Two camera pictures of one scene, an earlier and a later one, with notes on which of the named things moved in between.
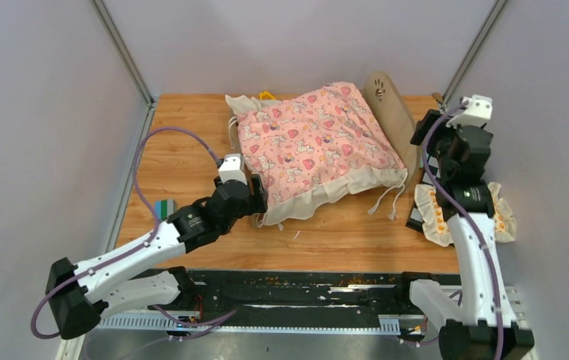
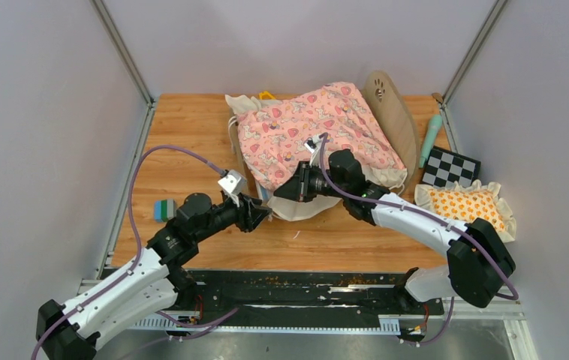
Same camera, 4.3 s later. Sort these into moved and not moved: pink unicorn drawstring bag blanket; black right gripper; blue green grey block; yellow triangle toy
Moved: black right gripper
Not moved: pink unicorn drawstring bag blanket; yellow triangle toy; blue green grey block
